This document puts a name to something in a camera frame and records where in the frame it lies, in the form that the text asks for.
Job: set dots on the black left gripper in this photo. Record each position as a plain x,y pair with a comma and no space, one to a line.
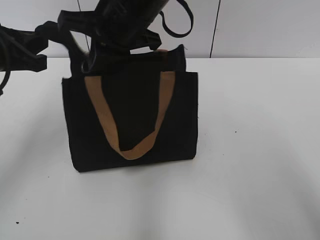
21,50

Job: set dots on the black bag with tan handles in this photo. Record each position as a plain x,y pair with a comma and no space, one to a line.
142,110

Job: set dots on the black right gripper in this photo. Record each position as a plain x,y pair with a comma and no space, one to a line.
114,33

